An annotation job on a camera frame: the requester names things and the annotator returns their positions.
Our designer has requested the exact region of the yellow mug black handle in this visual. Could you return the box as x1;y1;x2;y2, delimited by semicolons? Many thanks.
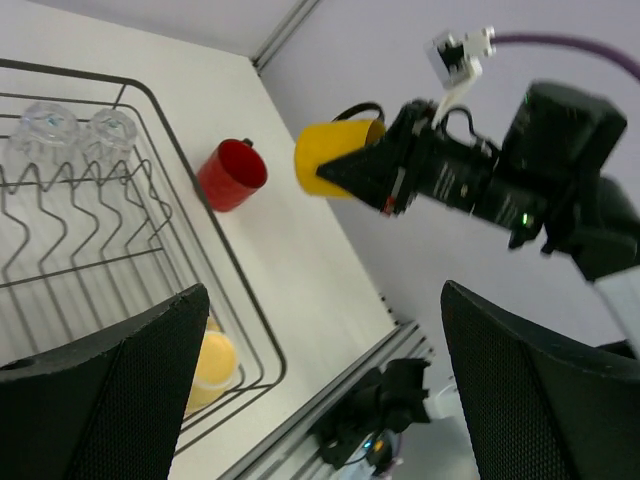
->
294;102;386;198

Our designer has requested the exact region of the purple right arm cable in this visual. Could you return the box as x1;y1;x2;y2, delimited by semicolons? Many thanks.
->
492;30;640;81

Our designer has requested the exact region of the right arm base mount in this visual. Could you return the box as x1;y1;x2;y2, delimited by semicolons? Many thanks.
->
310;358;431;469

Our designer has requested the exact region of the clear glass middle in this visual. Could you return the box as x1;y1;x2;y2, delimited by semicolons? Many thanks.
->
2;101;80;178

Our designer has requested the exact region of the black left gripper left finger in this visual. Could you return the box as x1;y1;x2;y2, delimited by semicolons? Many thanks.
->
1;284;209;479

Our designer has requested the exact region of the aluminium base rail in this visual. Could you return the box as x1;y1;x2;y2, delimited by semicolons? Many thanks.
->
221;321;434;479

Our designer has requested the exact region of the pale yellow mug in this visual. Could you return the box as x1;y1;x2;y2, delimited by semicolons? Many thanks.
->
185;316;238;415

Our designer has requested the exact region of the dark wire dish rack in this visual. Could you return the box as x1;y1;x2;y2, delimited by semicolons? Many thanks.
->
1;59;287;455

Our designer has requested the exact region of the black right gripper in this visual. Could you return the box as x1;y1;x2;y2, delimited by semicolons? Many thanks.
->
315;99;499;216

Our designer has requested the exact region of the clear glass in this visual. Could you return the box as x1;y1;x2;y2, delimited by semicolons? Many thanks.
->
79;108;138;177
2;101;80;178

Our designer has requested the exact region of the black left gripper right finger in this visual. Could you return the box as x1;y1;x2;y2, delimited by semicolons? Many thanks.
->
440;281;639;479

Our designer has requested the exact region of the red mug black handle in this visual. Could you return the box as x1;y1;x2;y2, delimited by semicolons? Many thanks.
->
196;138;268;213

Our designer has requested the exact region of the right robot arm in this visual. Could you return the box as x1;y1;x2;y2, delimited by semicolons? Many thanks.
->
314;81;639;284

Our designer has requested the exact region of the clear glass right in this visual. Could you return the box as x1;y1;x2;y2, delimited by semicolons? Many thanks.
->
79;108;138;177

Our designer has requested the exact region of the aluminium frame post right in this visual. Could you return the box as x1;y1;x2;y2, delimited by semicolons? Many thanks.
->
251;0;321;72

